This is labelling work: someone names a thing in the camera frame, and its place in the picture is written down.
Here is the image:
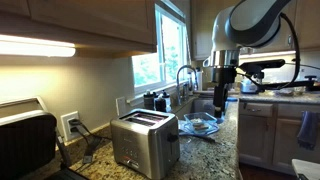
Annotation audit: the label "stainless steel two-slot toaster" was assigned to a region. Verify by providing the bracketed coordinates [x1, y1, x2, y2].
[110, 108, 181, 180]

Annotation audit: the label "blue hanging towel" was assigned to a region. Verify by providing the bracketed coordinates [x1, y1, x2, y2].
[296, 110, 320, 151]

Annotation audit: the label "white blank wall plate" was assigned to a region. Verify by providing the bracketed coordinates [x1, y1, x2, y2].
[115, 96, 127, 117]

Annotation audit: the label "white board corner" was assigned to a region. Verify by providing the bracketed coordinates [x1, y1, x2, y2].
[291, 158, 320, 180]

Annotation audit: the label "blue container lid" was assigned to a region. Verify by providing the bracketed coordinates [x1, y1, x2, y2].
[177, 119, 221, 137]

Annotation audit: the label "under-cabinet light strip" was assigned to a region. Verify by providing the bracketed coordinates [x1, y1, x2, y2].
[0, 34, 77, 58]

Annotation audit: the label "black and silver grill press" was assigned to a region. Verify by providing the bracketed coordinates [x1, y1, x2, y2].
[0, 96, 91, 180]

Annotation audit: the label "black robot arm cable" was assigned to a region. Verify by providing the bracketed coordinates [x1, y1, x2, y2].
[235, 12, 301, 92]

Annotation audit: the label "white framed kitchen window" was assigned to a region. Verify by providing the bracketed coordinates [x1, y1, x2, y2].
[131, 3, 190, 96]

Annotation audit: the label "clear glass food container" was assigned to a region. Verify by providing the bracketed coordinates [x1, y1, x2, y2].
[182, 111, 220, 134]

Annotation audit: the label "small dark jars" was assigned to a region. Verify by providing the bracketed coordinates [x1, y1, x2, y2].
[143, 90, 156, 111]

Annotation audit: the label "black soap dispenser bottle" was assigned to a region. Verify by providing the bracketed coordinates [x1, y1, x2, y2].
[161, 89, 172, 108]

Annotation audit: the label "black handled utensil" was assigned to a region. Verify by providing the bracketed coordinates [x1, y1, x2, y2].
[178, 131, 218, 145]

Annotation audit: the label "chrome arched sink faucet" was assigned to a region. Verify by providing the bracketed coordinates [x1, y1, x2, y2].
[175, 64, 200, 106]

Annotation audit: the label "beige lower cabinet with drawers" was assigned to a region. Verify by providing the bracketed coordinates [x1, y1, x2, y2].
[237, 101, 320, 175]

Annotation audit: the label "white wall power outlet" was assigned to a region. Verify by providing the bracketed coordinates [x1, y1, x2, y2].
[60, 110, 83, 143]

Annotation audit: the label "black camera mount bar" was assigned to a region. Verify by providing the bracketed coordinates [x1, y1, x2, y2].
[263, 75, 320, 92]

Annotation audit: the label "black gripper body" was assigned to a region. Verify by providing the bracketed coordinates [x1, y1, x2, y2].
[210, 65, 238, 89]

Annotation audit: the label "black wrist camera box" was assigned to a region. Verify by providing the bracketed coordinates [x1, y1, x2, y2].
[238, 59, 286, 80]

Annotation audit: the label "beige upper wall cabinet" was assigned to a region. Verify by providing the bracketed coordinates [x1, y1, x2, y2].
[0, 0, 158, 54]

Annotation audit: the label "black toaster lever knob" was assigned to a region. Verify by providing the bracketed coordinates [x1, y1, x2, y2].
[166, 133, 179, 143]

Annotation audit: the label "black power plug with cord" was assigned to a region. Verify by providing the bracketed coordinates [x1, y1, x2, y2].
[68, 118, 103, 165]

